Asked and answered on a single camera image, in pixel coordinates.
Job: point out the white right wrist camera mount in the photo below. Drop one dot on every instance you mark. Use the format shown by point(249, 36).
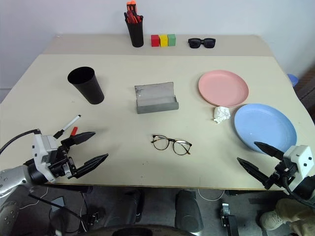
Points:
point(299, 157)

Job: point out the black metal clamp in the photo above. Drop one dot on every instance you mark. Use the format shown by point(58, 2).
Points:
point(227, 217)

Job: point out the dark rounded shape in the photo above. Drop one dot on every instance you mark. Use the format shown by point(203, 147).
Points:
point(188, 211)

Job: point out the crumpled white tissue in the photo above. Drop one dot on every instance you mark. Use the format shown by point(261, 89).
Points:
point(221, 113)

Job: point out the black ribbed pen holder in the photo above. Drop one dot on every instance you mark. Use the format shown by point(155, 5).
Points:
point(135, 34)

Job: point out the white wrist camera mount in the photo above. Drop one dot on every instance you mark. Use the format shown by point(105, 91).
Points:
point(40, 150)
point(299, 157)

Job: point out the dark brown woven object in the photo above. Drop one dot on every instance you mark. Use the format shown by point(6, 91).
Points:
point(307, 88)

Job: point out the blue plate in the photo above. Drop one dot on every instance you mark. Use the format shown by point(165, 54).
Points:
point(264, 127)

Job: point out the tortoiseshell eyeglasses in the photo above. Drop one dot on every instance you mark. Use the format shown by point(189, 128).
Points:
point(182, 147)

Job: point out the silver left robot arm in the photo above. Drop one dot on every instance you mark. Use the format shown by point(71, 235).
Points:
point(12, 177)

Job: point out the white marker black cap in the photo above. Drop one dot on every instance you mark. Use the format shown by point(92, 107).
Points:
point(70, 123)

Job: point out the white sneaker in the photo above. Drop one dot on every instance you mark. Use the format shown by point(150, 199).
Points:
point(272, 220)

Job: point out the red pen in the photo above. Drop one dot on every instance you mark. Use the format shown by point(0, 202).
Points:
point(133, 17)
point(139, 18)

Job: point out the beige trouser leg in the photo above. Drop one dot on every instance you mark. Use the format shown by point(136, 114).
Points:
point(297, 214)

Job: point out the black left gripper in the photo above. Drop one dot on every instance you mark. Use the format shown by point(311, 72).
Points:
point(61, 167)

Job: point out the orange capped black marker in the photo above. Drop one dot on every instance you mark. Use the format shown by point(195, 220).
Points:
point(129, 6)
point(133, 6)

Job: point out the yellow wooden block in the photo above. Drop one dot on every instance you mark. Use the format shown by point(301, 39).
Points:
point(163, 41)

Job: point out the green wooden block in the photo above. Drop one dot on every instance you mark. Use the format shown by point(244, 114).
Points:
point(171, 39)

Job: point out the pink plate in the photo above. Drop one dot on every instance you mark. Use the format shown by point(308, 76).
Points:
point(222, 88)

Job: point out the red capped marker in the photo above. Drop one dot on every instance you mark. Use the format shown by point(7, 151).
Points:
point(74, 130)

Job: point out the grey glasses case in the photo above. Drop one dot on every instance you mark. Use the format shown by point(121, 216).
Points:
point(156, 99)

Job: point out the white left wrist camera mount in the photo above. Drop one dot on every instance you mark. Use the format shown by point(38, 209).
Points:
point(40, 150)

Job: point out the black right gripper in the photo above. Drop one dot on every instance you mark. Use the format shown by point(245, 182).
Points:
point(279, 175)

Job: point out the red wooden block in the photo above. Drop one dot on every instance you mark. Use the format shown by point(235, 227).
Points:
point(154, 40)

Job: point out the black sunglasses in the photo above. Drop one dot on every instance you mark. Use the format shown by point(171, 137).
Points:
point(197, 43)

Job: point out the black plastic cup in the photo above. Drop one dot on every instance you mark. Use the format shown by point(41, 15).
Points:
point(88, 88)

